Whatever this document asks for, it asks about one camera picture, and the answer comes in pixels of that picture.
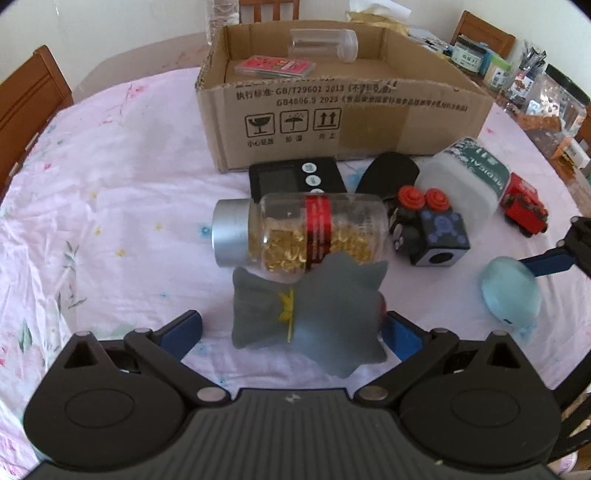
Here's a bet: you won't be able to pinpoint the white plastic bottle green label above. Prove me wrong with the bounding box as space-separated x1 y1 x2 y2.
413 137 511 229

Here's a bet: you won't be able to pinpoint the black digital timer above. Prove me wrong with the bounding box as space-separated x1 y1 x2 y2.
248 157 347 201

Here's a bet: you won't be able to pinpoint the black oval case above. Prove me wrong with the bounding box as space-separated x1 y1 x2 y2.
353 151 421 201

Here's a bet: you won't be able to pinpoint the pink card pack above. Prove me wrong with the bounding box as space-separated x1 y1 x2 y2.
235 56 317 78

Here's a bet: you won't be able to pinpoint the clear water bottle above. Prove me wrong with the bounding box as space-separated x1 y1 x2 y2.
205 0 241 42

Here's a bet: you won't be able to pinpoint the clear plastic jar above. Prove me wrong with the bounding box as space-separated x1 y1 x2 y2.
288 28 360 63

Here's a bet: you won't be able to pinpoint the small jar red label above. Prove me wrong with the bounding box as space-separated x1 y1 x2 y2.
510 71 532 100

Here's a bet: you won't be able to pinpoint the black fidget cube red buttons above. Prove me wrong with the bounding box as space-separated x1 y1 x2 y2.
388 185 471 268

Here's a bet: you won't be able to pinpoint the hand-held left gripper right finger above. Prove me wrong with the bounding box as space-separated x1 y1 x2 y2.
353 310 526 409

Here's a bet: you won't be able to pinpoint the clear capsule bottle silver cap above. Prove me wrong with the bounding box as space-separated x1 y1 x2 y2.
211 193 391 277

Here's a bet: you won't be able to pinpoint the red toy vehicle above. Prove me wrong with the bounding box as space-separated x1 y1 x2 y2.
499 173 550 238

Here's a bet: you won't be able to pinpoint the wooden chair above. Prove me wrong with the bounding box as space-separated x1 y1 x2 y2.
450 10 517 58
0 45 75 195
239 0 301 21

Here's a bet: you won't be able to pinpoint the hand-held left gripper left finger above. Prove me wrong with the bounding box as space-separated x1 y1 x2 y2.
61 310 230 409

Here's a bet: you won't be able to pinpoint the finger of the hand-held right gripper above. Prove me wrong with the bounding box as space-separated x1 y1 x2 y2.
518 216 591 279

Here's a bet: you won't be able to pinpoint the grey rubber toy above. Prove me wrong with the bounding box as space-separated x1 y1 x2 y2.
231 251 389 379

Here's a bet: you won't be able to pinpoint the brown cardboard box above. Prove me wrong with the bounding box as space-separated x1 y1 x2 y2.
194 23 495 174

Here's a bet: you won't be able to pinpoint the wooden chair back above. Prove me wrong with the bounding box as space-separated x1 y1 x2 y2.
239 0 301 21

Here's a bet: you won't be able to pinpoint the cup of pens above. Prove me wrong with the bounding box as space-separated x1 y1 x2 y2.
512 39 548 79

